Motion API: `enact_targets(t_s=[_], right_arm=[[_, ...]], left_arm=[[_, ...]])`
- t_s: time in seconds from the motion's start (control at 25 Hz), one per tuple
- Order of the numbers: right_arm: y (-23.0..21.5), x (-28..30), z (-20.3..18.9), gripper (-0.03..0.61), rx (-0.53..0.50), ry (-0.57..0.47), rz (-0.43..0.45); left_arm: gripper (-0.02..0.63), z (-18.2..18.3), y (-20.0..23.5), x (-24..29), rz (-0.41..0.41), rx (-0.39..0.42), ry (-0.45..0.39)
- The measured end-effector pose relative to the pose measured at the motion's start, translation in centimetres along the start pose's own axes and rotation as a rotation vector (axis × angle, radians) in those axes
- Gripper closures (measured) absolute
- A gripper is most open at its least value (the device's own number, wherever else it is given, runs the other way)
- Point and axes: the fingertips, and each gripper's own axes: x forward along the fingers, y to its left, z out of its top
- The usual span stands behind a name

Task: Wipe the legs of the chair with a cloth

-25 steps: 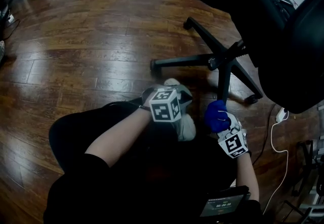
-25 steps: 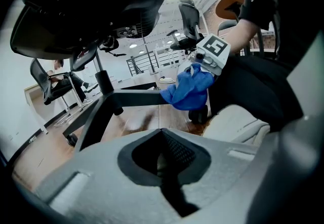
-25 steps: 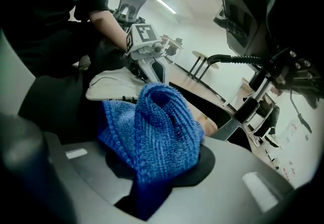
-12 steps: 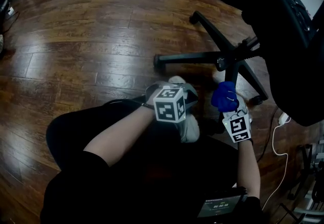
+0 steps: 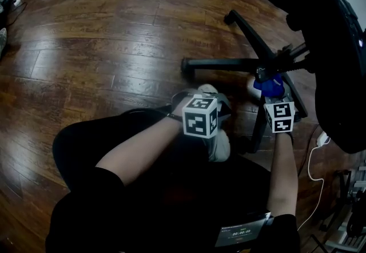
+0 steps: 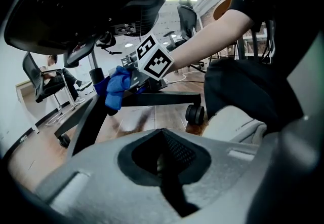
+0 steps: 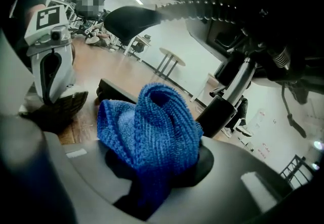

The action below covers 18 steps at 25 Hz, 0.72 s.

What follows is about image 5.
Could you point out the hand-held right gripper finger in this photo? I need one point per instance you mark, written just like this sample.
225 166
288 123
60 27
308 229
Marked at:
254 87
287 91

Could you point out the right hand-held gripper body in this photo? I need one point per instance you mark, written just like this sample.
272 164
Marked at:
281 117

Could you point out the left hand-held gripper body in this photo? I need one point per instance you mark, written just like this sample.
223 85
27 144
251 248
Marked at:
197 123

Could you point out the blue cloth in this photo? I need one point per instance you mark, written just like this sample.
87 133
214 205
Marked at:
268 87

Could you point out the black office chair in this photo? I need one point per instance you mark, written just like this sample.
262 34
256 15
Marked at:
328 45

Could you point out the person's left forearm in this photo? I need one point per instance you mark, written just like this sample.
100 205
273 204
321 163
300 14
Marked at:
137 151

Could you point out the person's right forearm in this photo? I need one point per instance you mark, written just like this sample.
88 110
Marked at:
283 174

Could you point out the person's white sneaker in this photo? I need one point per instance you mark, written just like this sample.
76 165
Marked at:
220 146

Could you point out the black metal rack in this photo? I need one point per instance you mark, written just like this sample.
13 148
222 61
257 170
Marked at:
343 197

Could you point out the person's black trousers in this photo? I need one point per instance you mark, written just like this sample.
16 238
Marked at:
83 143

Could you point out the black smartphone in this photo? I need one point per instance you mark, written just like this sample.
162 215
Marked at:
240 233

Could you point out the person's black shirt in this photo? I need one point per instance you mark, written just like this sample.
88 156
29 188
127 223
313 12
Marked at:
114 223

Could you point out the white power strip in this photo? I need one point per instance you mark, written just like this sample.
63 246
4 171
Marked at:
17 0

